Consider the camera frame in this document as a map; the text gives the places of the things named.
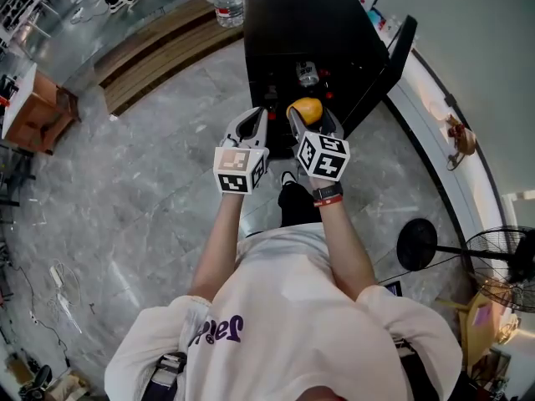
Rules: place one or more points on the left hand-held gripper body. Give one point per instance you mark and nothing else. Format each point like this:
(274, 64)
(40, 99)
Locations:
(238, 169)

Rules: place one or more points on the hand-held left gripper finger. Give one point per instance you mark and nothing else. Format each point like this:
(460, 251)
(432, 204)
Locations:
(262, 136)
(232, 136)

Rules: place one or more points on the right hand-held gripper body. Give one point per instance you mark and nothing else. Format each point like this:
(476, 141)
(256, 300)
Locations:
(324, 157)

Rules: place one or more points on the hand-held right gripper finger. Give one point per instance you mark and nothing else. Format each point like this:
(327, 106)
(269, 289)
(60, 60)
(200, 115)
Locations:
(299, 130)
(333, 125)

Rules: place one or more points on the orange fruit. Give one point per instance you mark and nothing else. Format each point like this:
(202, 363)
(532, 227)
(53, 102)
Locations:
(307, 109)

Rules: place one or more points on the black mini fridge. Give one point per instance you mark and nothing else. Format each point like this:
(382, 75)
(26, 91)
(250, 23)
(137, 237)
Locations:
(301, 23)

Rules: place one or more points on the person's right forearm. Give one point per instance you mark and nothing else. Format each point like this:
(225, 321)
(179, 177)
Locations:
(347, 249)

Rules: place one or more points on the person's left forearm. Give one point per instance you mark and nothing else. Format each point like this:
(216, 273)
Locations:
(217, 249)

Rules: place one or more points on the clear bottle red cap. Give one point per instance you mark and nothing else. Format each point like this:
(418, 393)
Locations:
(271, 107)

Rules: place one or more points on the black wristwatch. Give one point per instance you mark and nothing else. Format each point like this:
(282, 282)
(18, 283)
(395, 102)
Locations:
(328, 191)

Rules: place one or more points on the person's white shoe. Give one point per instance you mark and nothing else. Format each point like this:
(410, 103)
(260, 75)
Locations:
(288, 179)

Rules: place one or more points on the dark cola bottle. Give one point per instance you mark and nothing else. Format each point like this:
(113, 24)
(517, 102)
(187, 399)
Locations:
(327, 84)

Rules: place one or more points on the red wristband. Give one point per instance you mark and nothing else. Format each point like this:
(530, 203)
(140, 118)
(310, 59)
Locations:
(329, 201)

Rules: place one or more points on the person's black trouser leg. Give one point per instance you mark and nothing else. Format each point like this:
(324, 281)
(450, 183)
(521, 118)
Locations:
(297, 205)

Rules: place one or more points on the white label bottle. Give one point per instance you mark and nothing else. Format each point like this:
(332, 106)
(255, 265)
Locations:
(307, 73)

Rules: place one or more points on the wooden floor platform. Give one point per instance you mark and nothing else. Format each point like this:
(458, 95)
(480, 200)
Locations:
(159, 52)

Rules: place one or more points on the brown bag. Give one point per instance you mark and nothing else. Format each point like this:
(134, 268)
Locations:
(460, 138)

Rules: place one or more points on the white low ledge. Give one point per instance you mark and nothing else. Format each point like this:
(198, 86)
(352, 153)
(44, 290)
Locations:
(451, 190)

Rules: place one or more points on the person's white shirt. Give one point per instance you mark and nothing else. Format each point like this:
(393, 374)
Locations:
(288, 307)

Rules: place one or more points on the blue tablet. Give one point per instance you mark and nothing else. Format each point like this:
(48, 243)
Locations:
(393, 289)

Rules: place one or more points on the orange wooden box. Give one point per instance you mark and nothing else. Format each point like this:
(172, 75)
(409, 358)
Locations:
(37, 115)

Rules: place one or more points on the white power strip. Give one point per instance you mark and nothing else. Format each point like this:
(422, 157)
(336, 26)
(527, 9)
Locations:
(56, 276)

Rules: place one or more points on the purple book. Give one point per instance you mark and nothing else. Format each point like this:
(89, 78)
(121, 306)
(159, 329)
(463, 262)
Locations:
(483, 316)

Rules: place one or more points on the small wooden table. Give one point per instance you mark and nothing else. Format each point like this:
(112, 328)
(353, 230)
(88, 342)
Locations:
(476, 341)

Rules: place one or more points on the black pedestal fan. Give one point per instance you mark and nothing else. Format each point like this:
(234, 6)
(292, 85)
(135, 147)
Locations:
(501, 261)

